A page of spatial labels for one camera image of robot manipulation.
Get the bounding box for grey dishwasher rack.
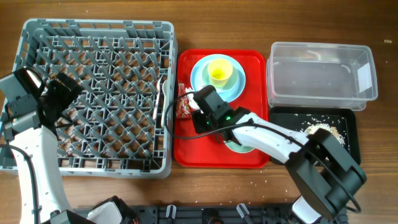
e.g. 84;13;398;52
13;19;178;179

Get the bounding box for black waste tray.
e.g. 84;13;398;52
269;106;361;164

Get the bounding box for red plastic tray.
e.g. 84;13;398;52
173;49;270;169

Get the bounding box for green bowl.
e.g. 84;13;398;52
224;141;254;154

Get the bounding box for light blue plate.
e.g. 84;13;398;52
190;54;246;103

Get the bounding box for clear plastic bin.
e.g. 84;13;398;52
266;42;378;111

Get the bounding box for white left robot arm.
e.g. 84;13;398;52
1;67;123;223

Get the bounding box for light blue bowl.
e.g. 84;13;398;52
202;60;238;93

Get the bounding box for white napkin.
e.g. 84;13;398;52
185;87;200;111

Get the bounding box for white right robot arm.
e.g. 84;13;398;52
192;108;367;223

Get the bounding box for white plastic spoon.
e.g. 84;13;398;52
161;80;168;128

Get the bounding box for yellow plastic cup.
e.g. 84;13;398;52
208;58;233;88

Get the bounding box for rice and food scraps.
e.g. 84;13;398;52
293;113;348;147

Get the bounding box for red strawberry snack wrapper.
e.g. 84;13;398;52
176;83;192;119

